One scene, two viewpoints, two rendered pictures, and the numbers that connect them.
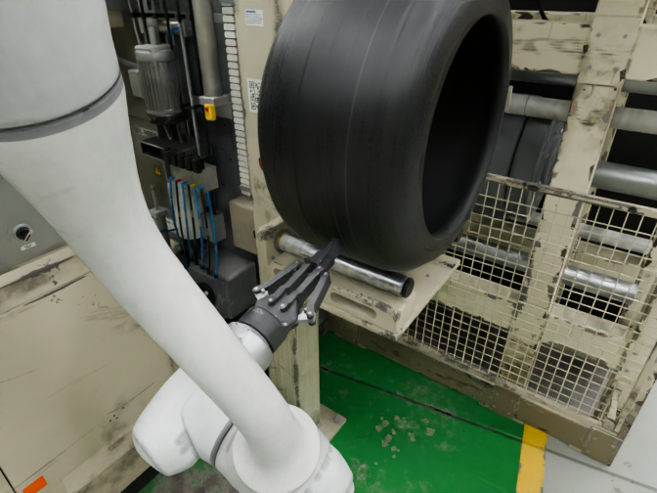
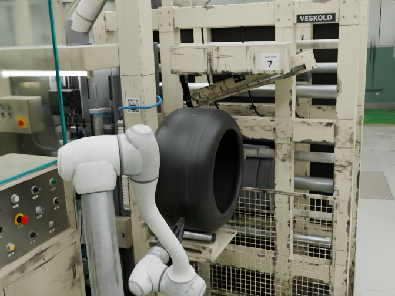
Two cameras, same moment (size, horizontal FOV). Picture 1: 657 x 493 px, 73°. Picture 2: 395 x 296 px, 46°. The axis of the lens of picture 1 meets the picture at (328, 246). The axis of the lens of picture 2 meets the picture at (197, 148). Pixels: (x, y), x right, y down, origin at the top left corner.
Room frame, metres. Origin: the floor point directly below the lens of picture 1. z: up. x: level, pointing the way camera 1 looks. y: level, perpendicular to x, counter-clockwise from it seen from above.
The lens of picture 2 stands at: (-1.23, 0.29, 1.84)
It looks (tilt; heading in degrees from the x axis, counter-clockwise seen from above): 14 degrees down; 349
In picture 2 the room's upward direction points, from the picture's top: 2 degrees counter-clockwise
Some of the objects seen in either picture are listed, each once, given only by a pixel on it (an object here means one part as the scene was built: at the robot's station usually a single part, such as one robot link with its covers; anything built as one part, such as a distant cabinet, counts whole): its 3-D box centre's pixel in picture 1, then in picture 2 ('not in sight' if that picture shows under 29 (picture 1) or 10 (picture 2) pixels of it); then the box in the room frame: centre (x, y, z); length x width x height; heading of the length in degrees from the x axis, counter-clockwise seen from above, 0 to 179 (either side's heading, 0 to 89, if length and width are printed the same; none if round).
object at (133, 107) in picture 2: not in sight; (140, 103); (1.09, 0.12, 1.51); 0.19 x 0.19 x 0.06; 55
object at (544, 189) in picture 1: (487, 287); (254, 246); (1.10, -0.48, 0.65); 0.90 x 0.02 x 0.70; 55
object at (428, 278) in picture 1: (368, 271); (193, 240); (0.96, -0.10, 0.80); 0.37 x 0.36 x 0.02; 145
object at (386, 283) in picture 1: (339, 262); (181, 232); (0.84, -0.03, 0.90); 0.35 x 0.05 x 0.05; 55
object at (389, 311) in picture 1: (337, 285); (181, 244); (0.85, -0.02, 0.84); 0.36 x 0.09 x 0.06; 55
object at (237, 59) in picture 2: not in sight; (232, 58); (1.13, -0.38, 1.71); 0.61 x 0.25 x 0.15; 55
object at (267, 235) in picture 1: (312, 217); (161, 217); (1.06, 0.04, 0.90); 0.40 x 0.03 x 0.10; 145
